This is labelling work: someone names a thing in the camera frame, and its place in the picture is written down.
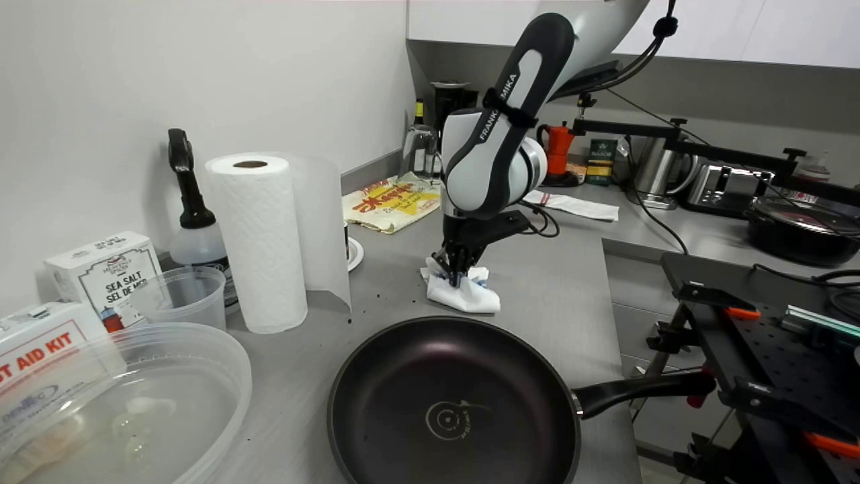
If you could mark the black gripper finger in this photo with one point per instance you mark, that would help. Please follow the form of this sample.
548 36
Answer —
467 274
447 270

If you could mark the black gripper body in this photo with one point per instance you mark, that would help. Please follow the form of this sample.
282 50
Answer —
467 237

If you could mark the white blue-striped dish cloth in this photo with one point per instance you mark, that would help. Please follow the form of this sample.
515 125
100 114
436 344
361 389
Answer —
472 297

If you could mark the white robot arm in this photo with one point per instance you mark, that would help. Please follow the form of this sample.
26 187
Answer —
561 40

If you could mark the black frying pan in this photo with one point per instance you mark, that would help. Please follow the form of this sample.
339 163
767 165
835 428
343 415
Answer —
463 401

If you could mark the yellow printed bag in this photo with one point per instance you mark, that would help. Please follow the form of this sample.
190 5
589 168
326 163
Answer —
395 202

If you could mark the red kettle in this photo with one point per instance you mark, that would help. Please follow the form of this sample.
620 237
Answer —
557 147

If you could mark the white folded paper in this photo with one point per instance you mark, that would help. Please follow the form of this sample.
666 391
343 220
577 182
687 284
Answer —
573 206

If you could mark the white paper towel roll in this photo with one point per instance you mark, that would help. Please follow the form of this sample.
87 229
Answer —
283 234

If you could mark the silver toaster appliance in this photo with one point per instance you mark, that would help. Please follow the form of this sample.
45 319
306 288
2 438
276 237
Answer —
706 179

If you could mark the small clear plastic container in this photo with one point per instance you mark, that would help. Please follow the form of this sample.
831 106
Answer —
193 293

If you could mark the clear plastic bowl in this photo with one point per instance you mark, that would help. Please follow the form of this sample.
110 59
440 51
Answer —
157 403

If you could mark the black perforated mounting table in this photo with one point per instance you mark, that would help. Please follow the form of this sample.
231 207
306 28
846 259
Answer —
775 356

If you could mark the white sea salt box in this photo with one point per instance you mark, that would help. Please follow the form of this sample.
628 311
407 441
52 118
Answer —
103 274

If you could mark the black round pot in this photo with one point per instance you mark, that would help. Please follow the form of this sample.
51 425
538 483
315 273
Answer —
799 234

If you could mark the first aid kit box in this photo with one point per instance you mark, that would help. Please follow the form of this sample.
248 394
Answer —
51 350

